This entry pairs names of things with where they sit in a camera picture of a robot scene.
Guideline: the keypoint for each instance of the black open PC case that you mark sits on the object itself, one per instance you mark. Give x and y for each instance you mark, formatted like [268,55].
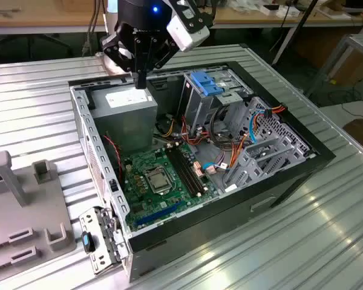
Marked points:
[199,238]

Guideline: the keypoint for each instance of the metal disk bay cage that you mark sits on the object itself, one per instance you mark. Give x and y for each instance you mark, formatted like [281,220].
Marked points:
[290,136]

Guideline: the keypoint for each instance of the wooden desk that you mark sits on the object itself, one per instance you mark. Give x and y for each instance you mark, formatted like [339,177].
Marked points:
[48,16]

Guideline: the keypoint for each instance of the metal optical drive cage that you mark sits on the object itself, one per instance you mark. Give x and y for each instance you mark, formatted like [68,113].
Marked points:
[199,108]

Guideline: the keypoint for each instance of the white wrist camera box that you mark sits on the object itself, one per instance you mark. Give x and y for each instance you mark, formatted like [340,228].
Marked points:
[189,37]

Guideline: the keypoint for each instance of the grey parts rack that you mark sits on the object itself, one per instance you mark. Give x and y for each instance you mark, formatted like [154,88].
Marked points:
[21,211]

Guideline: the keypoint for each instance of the black laptop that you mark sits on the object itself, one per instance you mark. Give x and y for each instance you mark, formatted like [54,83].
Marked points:
[355,6]

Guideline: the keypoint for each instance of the green motherboard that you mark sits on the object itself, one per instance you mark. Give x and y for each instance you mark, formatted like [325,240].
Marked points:
[166,208]

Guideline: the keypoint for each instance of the grey power supply unit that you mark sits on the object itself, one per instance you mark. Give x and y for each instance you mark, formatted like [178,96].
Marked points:
[124,127]

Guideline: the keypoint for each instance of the silver CPU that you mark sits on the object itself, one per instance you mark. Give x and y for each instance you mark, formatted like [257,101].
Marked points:
[158,182]

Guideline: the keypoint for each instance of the brown cardboard box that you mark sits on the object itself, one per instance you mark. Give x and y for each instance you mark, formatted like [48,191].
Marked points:
[361,133]
[357,66]

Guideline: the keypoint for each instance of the CPU socket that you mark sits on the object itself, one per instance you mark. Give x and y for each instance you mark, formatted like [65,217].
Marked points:
[147,171]

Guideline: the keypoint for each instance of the hinged metal slot bracket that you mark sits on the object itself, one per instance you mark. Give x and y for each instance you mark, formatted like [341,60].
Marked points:
[92,219]

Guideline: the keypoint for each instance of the small black white box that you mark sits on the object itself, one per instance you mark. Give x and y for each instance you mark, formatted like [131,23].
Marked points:
[267,10]

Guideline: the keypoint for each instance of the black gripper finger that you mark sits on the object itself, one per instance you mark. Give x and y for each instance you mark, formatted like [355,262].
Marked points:
[166,56]
[109,45]

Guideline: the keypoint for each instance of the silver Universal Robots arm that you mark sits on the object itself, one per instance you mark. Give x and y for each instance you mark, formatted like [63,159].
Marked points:
[109,22]

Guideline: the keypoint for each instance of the black latch with blue stripe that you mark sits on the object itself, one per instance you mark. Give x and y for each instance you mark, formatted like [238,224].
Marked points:
[86,241]

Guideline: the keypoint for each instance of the blue expansion slot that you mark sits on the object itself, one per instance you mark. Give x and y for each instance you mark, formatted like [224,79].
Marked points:
[157,215]

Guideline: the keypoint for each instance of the black RAM slot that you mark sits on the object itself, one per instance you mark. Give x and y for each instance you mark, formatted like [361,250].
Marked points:
[194,169]
[190,170]
[185,170]
[181,170]

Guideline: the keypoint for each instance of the blue plastic drive latch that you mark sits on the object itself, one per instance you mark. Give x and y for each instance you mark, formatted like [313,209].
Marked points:
[203,81]

